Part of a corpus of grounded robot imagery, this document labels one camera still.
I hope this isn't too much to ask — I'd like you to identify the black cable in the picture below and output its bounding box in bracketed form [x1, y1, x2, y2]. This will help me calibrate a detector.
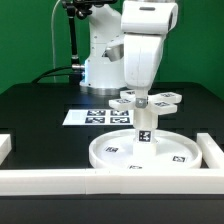
[31, 65, 75, 84]

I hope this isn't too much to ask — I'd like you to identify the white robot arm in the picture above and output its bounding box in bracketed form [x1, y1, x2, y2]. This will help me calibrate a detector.
[81, 0, 165, 108]

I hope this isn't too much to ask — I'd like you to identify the white right fence bar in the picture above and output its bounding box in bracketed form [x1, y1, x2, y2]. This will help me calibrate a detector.
[196, 133, 224, 169]

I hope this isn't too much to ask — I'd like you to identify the white front fence bar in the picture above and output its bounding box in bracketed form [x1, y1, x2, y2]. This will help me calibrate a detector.
[0, 169, 224, 196]

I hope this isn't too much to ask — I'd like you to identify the white round table top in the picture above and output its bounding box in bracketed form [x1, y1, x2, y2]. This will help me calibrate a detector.
[89, 129, 202, 170]

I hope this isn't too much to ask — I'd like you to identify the white marker base plate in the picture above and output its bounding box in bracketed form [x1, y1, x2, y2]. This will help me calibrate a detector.
[63, 109, 133, 126]

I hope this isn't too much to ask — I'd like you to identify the white left fence bar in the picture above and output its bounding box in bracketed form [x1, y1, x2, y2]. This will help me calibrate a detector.
[0, 134, 12, 165]

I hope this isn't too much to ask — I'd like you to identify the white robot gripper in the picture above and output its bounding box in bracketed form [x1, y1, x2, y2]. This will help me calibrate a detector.
[124, 34, 165, 108]

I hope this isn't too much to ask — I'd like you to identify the white cross-shaped table base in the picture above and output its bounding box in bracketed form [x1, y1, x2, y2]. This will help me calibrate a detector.
[109, 90, 182, 115]

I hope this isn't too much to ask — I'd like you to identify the white cable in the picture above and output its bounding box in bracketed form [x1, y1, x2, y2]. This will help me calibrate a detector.
[50, 0, 63, 84]

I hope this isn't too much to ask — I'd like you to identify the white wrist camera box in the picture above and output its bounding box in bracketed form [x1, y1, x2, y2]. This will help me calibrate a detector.
[121, 1, 178, 35]

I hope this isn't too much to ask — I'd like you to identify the white fence bar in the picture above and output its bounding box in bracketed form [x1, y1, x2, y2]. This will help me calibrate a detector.
[0, 134, 12, 165]
[196, 133, 224, 169]
[0, 169, 224, 196]

